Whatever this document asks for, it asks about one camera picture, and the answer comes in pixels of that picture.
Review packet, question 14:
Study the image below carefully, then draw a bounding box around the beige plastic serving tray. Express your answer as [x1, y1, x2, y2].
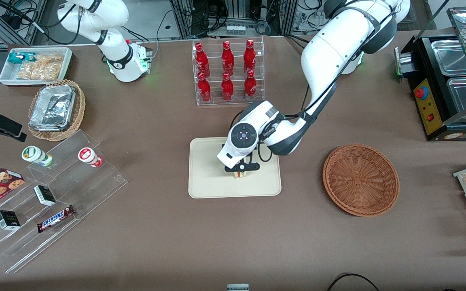
[188, 135, 282, 199]

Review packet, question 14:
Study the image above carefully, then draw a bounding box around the light oval wicker basket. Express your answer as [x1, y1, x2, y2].
[27, 79, 87, 142]

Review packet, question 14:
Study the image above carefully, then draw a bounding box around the round brown wicker basket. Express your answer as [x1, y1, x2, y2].
[322, 143, 400, 218]

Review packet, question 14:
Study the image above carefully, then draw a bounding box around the green lid yogurt cup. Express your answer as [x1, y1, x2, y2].
[21, 145, 54, 168]

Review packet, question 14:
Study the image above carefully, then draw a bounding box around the stack of foil trays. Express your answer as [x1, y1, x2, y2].
[28, 84, 77, 132]

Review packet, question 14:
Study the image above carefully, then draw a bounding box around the white rectangular plastic bin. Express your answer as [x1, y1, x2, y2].
[0, 46, 73, 87]

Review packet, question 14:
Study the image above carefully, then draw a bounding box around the clear bag of chips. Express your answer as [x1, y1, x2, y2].
[16, 54, 65, 81]

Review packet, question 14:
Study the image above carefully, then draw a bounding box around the clear acrylic bottle rack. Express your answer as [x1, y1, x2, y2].
[192, 36, 265, 107]

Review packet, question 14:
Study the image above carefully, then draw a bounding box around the teal snack packet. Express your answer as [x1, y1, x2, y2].
[7, 51, 36, 65]

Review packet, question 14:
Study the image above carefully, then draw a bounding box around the small black carton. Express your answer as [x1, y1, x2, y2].
[33, 185, 57, 207]
[0, 210, 22, 231]

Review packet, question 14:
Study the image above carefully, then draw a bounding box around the red soda bottle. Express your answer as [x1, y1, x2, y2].
[197, 72, 212, 103]
[221, 72, 234, 102]
[195, 42, 211, 77]
[244, 39, 256, 74]
[221, 40, 235, 76]
[244, 70, 258, 101]

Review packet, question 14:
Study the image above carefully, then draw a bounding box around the red lid yogurt cup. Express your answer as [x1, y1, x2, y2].
[78, 147, 104, 169]

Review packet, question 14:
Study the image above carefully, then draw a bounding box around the clear acrylic stepped shelf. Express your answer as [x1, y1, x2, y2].
[0, 129, 129, 274]

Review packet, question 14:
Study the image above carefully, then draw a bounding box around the Snickers chocolate bar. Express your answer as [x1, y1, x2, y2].
[36, 205, 76, 234]

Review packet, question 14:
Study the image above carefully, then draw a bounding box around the black heated display case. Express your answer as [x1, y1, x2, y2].
[394, 6, 466, 141]

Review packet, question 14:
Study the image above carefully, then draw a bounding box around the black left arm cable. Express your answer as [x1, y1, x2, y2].
[257, 4, 383, 162]

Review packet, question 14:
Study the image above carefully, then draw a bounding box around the aluminium frame rack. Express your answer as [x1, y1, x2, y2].
[168, 0, 300, 38]

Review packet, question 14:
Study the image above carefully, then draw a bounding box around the black cable loop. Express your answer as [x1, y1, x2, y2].
[326, 273, 381, 291]

